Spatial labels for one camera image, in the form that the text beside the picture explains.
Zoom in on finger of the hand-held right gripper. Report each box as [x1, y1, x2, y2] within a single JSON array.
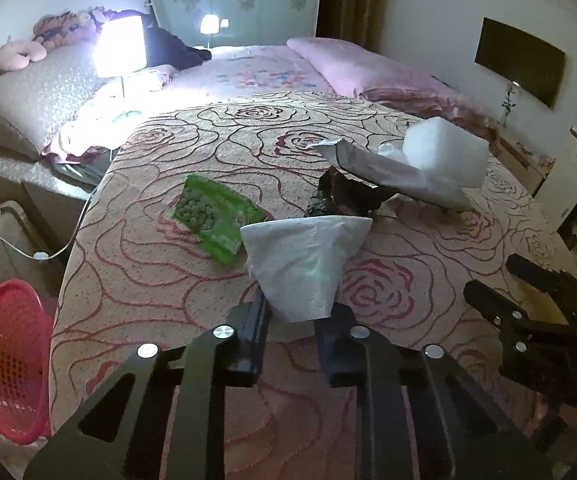
[[463, 279, 537, 358], [506, 253, 577, 313]]

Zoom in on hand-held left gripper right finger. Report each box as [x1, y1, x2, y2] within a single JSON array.
[[313, 300, 554, 480]]

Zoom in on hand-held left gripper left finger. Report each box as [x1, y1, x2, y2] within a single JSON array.
[[22, 287, 273, 480]]

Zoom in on white tissue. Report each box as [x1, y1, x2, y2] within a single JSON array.
[[240, 215, 373, 323]]

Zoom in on silver foil bag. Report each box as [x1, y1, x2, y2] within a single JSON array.
[[306, 137, 475, 212]]

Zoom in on green snack packet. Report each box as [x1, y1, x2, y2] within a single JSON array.
[[171, 174, 268, 264]]

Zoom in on white foam block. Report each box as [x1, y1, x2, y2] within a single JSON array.
[[403, 116, 492, 190]]

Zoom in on dark wrapper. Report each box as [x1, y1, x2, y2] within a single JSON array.
[[305, 166, 405, 222]]

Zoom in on pink plastic basket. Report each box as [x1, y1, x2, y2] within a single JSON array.
[[0, 279, 54, 446]]

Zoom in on rose pattern blanket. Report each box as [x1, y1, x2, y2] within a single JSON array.
[[48, 91, 577, 480]]

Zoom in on single rose flower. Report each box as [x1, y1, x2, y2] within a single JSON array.
[[501, 82, 520, 129]]

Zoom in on pink quilt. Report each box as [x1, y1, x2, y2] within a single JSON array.
[[287, 36, 500, 142]]

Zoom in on pink floral pillow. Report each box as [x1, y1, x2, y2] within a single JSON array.
[[42, 64, 177, 157]]

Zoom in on pink floral bed sheet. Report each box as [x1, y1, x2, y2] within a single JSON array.
[[168, 44, 350, 104]]

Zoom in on dark clothing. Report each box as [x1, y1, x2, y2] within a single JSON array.
[[141, 10, 213, 70]]

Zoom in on dark wooden door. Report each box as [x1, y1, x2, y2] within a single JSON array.
[[316, 0, 390, 54]]

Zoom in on grey patterned headboard cushion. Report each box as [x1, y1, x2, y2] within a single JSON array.
[[0, 42, 115, 162]]

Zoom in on white table lamp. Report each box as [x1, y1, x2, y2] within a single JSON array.
[[95, 15, 148, 124]]

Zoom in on colourful plush toy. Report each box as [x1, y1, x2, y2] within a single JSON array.
[[76, 7, 119, 36]]

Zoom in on brown plush bear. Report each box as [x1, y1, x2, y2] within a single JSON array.
[[31, 12, 84, 51]]

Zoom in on pink neck pillow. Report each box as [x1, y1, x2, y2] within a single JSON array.
[[0, 40, 47, 72]]

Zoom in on white lamp cable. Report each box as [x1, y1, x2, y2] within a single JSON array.
[[0, 147, 119, 262]]

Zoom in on wall television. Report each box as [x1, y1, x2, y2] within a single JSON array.
[[475, 17, 567, 110]]

